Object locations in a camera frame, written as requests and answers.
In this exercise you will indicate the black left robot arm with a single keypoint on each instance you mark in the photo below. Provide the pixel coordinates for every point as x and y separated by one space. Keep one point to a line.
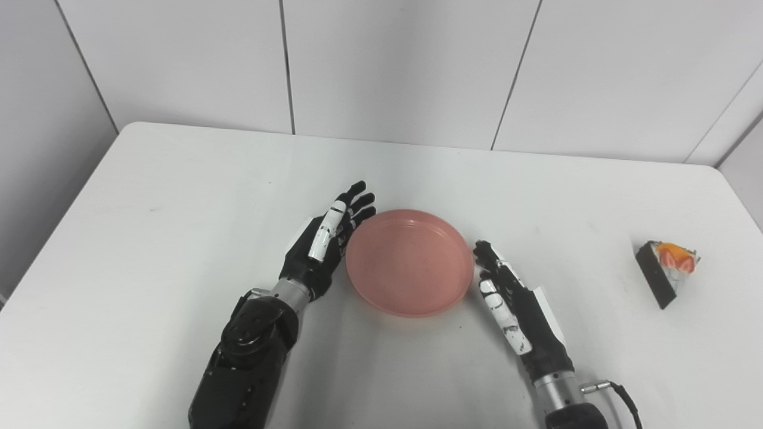
244 369

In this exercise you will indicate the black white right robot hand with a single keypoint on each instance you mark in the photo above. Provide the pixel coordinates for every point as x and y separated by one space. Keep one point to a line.
536 328

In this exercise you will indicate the pink round plate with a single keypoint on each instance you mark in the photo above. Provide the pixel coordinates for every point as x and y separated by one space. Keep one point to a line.
411 262

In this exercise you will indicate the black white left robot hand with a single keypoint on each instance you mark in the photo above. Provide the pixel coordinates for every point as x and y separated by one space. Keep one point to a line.
307 265

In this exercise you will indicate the chocolate cake slice with fruit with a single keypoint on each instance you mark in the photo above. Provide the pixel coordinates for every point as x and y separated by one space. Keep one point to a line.
658 277

